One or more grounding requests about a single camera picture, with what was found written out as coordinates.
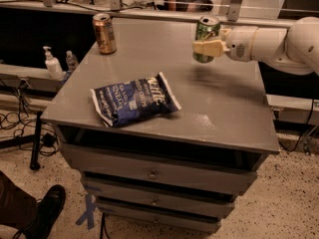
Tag black leather shoe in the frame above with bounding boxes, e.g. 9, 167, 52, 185
23, 184, 66, 239

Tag grey side shelf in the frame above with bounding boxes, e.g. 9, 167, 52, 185
0, 64, 64, 93

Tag grey drawer cabinet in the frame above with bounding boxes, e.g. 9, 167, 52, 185
43, 19, 279, 233

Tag blue kettle chips bag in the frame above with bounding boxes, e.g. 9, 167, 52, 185
91, 73, 181, 127

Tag blue tape cross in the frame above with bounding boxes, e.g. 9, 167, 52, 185
75, 192, 102, 231

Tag black stand leg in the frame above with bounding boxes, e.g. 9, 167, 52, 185
0, 112, 42, 170

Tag orange soda can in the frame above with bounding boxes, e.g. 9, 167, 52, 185
93, 13, 117, 55

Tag small clear plastic bottle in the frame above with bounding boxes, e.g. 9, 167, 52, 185
66, 51, 79, 72

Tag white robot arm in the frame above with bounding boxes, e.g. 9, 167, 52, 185
192, 17, 319, 75

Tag black floor cables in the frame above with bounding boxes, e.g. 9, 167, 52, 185
0, 78, 61, 157

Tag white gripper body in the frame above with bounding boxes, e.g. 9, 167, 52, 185
226, 26, 258, 62

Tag brown trouser leg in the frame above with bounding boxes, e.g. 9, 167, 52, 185
0, 171, 38, 230

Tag green soda can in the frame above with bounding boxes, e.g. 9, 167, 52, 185
193, 16, 220, 64

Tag white pump lotion bottle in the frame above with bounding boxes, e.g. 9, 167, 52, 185
43, 46, 63, 80

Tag metal railing frame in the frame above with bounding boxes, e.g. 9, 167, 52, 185
0, 0, 319, 31

